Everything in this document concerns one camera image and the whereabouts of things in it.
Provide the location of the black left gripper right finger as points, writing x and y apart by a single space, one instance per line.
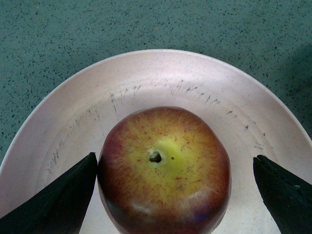
287 197

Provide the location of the pink plate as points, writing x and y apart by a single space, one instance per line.
75 118

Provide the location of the red yellow apple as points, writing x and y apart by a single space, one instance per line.
164 171

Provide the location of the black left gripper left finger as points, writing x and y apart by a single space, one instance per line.
60 207

